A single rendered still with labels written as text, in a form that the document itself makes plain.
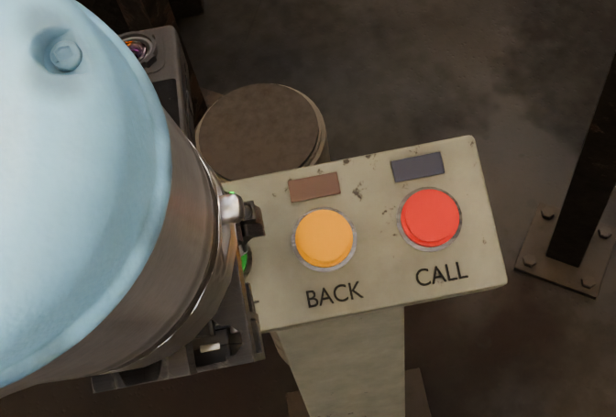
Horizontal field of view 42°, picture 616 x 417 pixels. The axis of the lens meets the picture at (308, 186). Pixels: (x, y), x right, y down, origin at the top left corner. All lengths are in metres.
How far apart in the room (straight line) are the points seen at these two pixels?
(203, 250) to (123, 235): 0.08
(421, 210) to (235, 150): 0.22
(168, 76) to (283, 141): 0.34
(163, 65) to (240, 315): 0.12
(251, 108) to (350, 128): 0.62
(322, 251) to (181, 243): 0.36
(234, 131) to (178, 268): 0.52
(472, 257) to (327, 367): 0.20
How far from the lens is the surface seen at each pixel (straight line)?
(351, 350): 0.68
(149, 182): 0.16
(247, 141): 0.71
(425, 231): 0.56
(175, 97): 0.37
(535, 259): 1.22
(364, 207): 0.57
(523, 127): 1.35
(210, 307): 0.27
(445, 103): 1.37
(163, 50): 0.39
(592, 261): 1.24
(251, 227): 0.40
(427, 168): 0.57
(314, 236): 0.55
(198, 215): 0.21
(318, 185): 0.57
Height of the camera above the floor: 1.10
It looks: 59 degrees down
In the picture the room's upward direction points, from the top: 12 degrees counter-clockwise
